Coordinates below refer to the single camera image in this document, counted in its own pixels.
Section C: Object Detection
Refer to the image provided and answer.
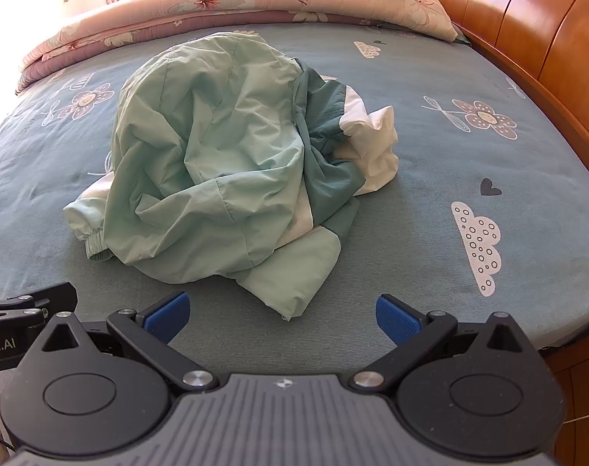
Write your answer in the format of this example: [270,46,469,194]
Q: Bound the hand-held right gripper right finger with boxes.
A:
[349,294,538,393]

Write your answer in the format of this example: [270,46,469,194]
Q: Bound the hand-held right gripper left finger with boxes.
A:
[42,291,220,396]

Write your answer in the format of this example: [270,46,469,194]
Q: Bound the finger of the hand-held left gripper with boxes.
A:
[0,282,79,325]

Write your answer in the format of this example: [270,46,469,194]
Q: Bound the pink floral folded quilt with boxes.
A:
[15,0,460,95]

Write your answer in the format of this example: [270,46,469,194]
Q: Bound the green white hooded jacket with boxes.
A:
[63,31,400,322]

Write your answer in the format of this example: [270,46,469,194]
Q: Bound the wooden nightstand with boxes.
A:
[539,337,589,466]

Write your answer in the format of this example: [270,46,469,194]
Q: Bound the wooden headboard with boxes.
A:
[411,0,589,195]

